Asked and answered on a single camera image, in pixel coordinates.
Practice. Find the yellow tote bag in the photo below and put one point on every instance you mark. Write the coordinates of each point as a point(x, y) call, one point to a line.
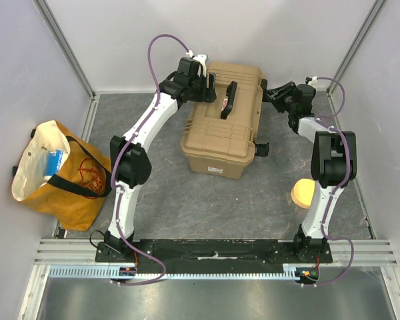
point(76, 193)

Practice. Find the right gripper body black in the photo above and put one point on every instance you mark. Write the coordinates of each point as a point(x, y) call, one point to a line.
point(274, 95)

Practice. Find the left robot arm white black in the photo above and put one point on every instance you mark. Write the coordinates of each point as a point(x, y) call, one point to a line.
point(131, 166)

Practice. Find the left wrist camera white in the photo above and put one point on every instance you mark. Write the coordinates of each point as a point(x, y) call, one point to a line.
point(202, 59)

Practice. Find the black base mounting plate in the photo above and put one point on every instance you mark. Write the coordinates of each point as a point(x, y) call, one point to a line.
point(269, 250)

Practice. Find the tan plastic toolbox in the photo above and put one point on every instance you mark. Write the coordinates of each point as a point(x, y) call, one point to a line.
point(219, 137)

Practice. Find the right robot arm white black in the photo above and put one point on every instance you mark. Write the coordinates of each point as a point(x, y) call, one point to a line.
point(333, 162)

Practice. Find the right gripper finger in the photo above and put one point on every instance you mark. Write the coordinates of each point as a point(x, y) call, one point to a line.
point(282, 91)
point(269, 98)

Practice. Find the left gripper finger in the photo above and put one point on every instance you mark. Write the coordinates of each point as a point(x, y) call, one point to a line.
point(210, 95)
point(211, 83)

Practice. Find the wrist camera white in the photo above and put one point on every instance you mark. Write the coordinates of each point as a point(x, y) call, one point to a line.
point(202, 59)
point(311, 80)

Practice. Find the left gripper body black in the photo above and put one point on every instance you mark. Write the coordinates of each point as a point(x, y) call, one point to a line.
point(198, 90)

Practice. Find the blue white packet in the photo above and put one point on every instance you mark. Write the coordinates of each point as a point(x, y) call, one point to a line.
point(55, 160)

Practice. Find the round yellow sponge disc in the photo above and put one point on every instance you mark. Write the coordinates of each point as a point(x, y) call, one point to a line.
point(302, 193)

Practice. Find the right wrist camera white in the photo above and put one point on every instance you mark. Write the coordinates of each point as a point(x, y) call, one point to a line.
point(311, 80)

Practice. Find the slotted cable duct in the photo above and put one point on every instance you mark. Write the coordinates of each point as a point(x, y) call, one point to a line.
point(120, 272)

